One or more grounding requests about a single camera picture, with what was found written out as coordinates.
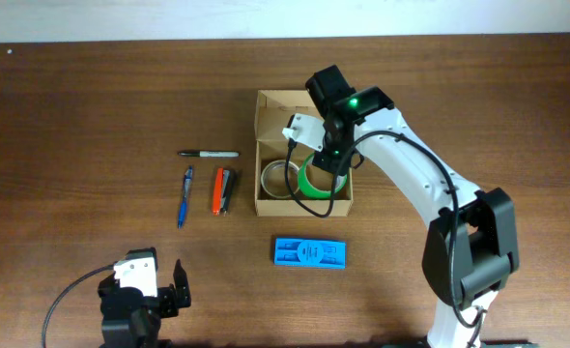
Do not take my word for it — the green tape roll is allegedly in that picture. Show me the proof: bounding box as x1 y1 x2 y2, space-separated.
298 154 331 199

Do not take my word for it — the white tape roll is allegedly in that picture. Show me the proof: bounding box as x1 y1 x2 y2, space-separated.
260 159 299 199

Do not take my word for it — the blue plastic case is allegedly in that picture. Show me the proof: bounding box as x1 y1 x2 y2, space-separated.
273 238 347 270

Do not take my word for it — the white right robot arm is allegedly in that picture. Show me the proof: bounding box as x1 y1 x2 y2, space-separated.
305 66 520 347

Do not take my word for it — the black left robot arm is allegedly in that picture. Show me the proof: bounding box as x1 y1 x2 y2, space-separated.
98 247 191 348

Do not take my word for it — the open cardboard box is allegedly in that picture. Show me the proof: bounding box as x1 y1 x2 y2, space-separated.
254 90 354 218

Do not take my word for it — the orange black stapler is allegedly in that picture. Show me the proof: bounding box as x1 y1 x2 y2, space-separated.
212 167 238 216

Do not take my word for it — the blue pen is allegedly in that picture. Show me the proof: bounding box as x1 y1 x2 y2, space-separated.
177 166 193 229

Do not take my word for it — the black silver marker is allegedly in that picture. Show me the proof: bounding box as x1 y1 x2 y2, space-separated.
177 150 240 159

